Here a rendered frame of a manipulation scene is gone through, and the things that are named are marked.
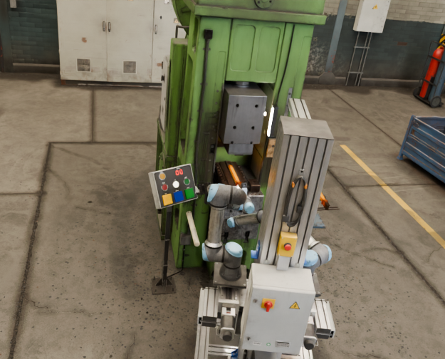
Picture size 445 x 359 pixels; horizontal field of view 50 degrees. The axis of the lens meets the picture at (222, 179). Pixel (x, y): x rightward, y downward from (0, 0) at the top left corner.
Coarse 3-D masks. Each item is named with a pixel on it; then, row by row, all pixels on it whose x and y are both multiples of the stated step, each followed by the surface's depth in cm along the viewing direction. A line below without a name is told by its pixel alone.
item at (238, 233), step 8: (248, 168) 438; (248, 176) 425; (248, 192) 399; (256, 200) 398; (256, 208) 402; (224, 216) 399; (232, 216) 401; (224, 224) 404; (248, 224) 409; (256, 224) 411; (224, 232) 413; (232, 232) 409; (240, 232) 411; (248, 232) 416; (256, 232) 415
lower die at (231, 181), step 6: (216, 162) 427; (222, 162) 426; (234, 162) 428; (216, 168) 417; (222, 168) 416; (228, 168) 416; (234, 168) 418; (228, 174) 408; (222, 180) 399; (228, 180) 398; (234, 180) 397; (240, 180) 398
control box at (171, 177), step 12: (168, 168) 366; (180, 168) 366; (156, 180) 353; (168, 180) 359; (180, 180) 365; (192, 180) 371; (156, 192) 354; (168, 192) 358; (156, 204) 359; (168, 204) 358
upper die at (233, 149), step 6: (228, 144) 376; (234, 144) 374; (240, 144) 375; (246, 144) 376; (252, 144) 377; (228, 150) 376; (234, 150) 377; (240, 150) 378; (246, 150) 379; (252, 150) 380
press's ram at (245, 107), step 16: (224, 80) 382; (224, 96) 366; (240, 96) 355; (256, 96) 357; (224, 112) 366; (240, 112) 361; (256, 112) 364; (224, 128) 367; (240, 128) 368; (256, 128) 371
